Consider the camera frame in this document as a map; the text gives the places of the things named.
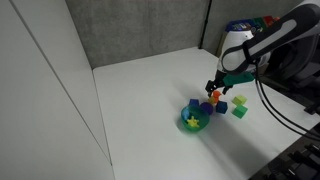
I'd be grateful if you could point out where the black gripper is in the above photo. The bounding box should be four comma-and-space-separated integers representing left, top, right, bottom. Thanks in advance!
204, 69, 234, 98

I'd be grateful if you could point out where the orange toy object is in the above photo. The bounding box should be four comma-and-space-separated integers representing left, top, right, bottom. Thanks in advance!
212, 90, 223, 103

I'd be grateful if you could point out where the green plastic bowl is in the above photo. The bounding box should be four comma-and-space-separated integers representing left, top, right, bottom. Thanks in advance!
180, 103, 212, 133

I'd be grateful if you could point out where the dark blue toy cube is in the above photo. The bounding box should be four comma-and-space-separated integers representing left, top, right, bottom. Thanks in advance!
215, 100, 229, 115

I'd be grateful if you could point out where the purple toy block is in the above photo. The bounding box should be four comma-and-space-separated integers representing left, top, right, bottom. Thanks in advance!
199, 101, 214, 116

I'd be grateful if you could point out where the lime green toy cube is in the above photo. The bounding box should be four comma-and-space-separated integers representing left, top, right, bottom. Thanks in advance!
231, 94, 248, 107

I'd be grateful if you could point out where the small blue toy block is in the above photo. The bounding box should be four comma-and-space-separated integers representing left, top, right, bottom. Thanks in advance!
188, 98, 201, 108

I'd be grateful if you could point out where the yellow star toy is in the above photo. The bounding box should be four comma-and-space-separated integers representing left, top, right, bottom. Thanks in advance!
186, 116, 201, 129

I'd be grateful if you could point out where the black stand pole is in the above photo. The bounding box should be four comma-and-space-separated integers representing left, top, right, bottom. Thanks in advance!
198, 0, 213, 50

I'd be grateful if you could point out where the dark gray machine base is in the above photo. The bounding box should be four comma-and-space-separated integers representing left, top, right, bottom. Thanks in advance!
263, 33, 320, 116

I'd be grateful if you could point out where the black tripod equipment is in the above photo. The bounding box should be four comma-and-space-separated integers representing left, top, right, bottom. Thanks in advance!
249, 122, 320, 180

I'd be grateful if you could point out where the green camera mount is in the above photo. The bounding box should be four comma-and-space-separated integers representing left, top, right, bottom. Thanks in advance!
222, 71, 256, 87

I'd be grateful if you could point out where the thick black cable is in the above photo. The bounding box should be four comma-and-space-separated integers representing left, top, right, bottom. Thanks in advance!
254, 59, 320, 142

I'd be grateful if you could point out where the thin black cable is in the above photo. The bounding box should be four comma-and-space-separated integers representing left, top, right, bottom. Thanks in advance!
259, 78, 320, 136

